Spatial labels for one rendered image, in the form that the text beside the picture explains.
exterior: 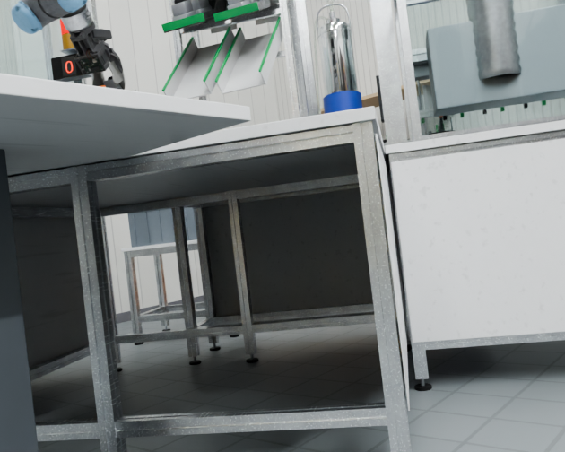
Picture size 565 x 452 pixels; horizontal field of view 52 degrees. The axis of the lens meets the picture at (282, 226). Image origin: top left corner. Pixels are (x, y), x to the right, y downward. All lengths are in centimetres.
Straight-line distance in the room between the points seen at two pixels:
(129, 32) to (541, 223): 441
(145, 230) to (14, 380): 260
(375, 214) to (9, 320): 79
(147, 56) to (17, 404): 476
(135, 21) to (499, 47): 414
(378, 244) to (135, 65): 454
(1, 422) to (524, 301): 158
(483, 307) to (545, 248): 28
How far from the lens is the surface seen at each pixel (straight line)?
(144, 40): 581
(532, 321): 212
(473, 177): 206
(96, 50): 172
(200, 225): 321
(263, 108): 674
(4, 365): 125
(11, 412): 127
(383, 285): 133
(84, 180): 154
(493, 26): 226
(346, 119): 134
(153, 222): 375
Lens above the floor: 60
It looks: 1 degrees up
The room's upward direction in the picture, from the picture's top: 7 degrees counter-clockwise
